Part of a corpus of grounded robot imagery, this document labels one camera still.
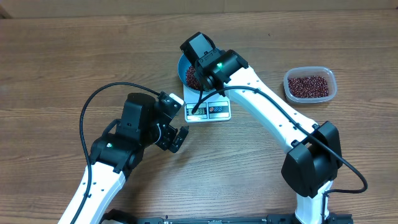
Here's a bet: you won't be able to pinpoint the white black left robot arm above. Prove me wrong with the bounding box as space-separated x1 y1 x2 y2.
59 92 188 223

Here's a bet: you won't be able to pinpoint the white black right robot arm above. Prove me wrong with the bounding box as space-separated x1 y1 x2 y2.
180 32 342 223

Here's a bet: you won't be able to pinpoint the white digital kitchen scale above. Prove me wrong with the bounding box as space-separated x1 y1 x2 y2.
183 85 231 123

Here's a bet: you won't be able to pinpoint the red beans in bowl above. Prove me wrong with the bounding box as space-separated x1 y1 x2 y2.
185 66 201 91

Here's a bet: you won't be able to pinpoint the blue bowl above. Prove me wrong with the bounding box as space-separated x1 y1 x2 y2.
177 48 231 95

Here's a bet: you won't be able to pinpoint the clear plastic food container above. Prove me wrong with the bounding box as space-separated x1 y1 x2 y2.
283 66 338 104

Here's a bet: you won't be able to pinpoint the red beans in container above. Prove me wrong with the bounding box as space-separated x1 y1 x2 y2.
288 76 330 98

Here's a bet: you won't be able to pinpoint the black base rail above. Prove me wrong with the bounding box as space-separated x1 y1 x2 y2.
99 208 354 224

